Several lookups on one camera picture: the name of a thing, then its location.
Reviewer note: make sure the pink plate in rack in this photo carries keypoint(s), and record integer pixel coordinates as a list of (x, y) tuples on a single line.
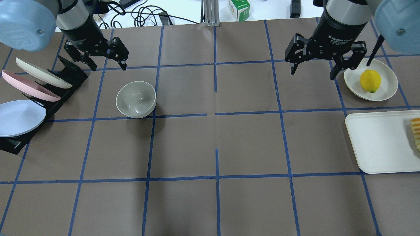
[(29, 87)]

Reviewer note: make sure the yellow lemon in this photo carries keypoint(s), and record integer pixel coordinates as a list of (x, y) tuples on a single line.
[(370, 80)]

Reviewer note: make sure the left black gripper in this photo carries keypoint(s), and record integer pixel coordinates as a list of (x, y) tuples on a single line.
[(81, 32)]

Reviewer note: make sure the light blue plate in rack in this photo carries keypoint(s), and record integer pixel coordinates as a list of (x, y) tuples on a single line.
[(20, 117)]

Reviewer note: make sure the aluminium frame post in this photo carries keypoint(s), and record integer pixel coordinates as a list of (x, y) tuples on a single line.
[(210, 13)]

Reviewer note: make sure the cream plate in rack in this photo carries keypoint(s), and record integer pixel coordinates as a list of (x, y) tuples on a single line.
[(42, 74)]

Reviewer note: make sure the white ceramic bowl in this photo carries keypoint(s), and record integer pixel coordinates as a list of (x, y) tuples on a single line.
[(136, 99)]

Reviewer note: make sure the black dish rack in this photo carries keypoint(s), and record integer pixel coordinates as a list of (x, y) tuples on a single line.
[(70, 73)]

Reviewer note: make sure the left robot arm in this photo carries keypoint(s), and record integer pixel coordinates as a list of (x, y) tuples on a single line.
[(29, 25)]

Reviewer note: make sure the white rectangular tray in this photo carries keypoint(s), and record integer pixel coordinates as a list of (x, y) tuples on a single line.
[(382, 141)]

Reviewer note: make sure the black power adapter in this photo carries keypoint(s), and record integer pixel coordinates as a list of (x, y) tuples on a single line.
[(295, 8)]

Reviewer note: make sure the green white carton box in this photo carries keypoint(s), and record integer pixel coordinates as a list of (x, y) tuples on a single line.
[(240, 9)]

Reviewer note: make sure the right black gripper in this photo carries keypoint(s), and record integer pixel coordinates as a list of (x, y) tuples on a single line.
[(339, 31)]

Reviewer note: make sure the cream round plate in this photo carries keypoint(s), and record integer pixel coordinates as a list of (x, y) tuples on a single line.
[(387, 89)]

